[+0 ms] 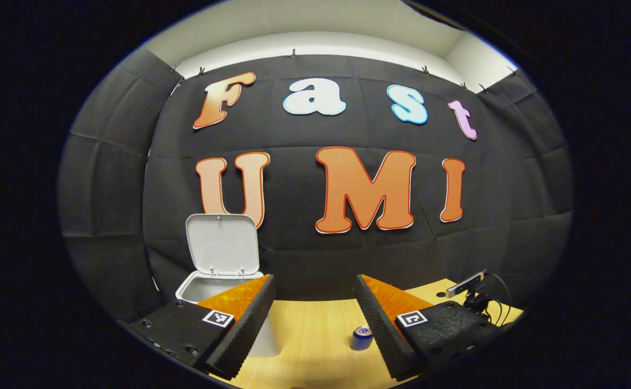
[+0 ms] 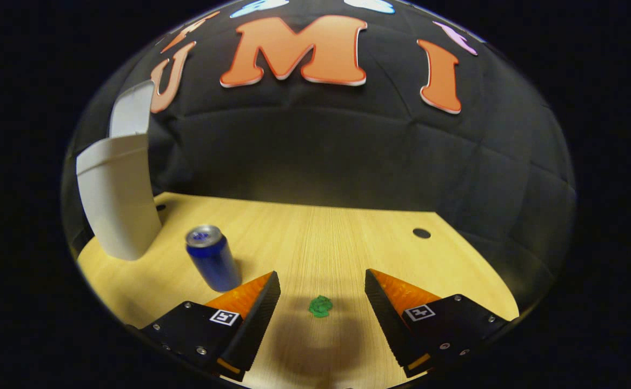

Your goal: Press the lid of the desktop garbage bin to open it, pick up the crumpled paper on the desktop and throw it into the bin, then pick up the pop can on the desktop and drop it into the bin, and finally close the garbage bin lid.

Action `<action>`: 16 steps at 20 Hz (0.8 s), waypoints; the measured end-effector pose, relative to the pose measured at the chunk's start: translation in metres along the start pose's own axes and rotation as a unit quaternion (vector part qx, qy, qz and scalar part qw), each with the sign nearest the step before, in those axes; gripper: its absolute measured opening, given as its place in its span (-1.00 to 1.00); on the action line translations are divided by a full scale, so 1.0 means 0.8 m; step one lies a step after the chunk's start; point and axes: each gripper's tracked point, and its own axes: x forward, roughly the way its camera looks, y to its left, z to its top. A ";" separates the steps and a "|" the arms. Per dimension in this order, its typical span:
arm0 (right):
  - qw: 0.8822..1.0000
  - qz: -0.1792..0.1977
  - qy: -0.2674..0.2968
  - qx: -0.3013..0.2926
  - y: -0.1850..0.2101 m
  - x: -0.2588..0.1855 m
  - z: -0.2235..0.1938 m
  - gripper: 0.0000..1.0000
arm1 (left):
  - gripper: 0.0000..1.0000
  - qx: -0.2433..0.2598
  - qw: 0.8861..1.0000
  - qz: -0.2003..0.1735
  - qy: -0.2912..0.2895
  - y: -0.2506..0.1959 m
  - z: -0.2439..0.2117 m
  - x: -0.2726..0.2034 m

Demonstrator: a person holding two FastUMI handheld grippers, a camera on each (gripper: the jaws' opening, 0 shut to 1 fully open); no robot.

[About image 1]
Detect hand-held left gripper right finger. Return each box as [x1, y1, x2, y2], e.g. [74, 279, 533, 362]
[355, 274, 506, 382]

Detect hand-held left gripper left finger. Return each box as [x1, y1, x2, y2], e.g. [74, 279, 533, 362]
[126, 274, 276, 380]

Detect blue pop can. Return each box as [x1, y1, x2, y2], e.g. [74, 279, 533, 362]
[352, 325, 374, 351]

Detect white desktop garbage bin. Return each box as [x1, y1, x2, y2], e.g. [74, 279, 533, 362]
[175, 213, 282, 358]

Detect wooden desktop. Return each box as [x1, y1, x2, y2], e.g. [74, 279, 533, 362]
[207, 278, 525, 389]

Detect black backdrop cloth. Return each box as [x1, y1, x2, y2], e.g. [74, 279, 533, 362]
[57, 46, 574, 325]

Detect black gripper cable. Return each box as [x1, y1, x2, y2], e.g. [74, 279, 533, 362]
[486, 272, 514, 326]

